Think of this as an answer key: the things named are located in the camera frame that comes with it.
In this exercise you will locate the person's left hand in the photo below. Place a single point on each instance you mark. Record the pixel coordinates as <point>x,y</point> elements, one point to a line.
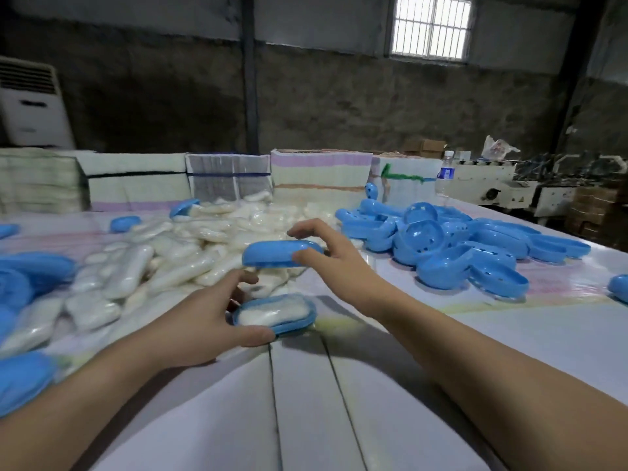
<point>196,328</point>

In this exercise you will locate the white sheet stack, green mark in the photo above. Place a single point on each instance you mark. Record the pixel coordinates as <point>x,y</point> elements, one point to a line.
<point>409,188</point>

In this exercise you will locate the row of blue boxes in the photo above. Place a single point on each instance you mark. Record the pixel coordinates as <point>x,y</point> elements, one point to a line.
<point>619,289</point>

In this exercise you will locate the row of stacked flat cartons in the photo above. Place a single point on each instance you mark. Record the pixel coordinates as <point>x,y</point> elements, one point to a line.
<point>137,188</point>

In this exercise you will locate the blue slotted plastic base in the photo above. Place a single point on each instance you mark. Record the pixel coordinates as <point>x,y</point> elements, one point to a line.
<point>294,328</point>

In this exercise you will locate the brown cardboard box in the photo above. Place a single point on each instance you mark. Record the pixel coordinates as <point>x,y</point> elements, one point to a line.
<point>426,148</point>

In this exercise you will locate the silver sheet bundle, blue band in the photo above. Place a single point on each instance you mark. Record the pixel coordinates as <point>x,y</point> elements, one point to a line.
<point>228,174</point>

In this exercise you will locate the white standing air conditioner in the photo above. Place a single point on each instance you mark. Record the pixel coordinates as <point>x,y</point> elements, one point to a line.
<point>34,107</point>

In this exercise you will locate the barred window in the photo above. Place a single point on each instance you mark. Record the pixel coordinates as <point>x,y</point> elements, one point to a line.
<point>432,26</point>

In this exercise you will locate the clear water bottle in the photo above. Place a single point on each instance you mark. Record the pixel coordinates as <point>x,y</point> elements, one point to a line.
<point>444,174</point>

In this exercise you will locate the white plastic bag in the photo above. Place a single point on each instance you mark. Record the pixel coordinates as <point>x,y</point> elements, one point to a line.
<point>498,148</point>

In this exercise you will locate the pile of blue slotted lids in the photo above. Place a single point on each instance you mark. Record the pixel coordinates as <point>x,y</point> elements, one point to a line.
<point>29,274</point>

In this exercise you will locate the stack of greenish paper sheets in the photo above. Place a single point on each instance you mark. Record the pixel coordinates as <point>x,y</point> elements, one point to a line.
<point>39,181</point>

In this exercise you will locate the pile of white soaps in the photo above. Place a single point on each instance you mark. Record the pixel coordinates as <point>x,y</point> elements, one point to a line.
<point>171,259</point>

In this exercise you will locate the white carton stack, pink stripe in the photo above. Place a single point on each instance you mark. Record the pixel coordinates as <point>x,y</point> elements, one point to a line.
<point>321,171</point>

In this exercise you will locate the blue oval plastic lid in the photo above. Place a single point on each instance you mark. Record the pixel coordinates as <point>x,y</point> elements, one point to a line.
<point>183,208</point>
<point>124,224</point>
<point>275,252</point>
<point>371,191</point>

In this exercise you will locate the person's right hand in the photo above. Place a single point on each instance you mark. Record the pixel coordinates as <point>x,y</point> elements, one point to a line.
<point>353,279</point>

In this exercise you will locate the person's left forearm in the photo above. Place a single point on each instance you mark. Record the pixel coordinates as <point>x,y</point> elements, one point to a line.
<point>73,416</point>

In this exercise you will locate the white workshop machine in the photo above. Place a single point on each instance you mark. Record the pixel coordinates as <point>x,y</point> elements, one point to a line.
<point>500,188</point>

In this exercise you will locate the stacks of brown carton boxes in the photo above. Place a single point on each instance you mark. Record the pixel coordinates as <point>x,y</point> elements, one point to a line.
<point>598,215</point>

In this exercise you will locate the dark metal pillar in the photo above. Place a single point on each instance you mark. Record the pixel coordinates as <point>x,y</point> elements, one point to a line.
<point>250,73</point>
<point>574,73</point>

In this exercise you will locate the person's right forearm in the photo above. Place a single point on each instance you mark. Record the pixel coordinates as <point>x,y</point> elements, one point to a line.
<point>490,387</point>

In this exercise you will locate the pile of blue plastic lids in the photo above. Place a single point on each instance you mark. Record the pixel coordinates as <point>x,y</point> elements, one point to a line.
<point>441,250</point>

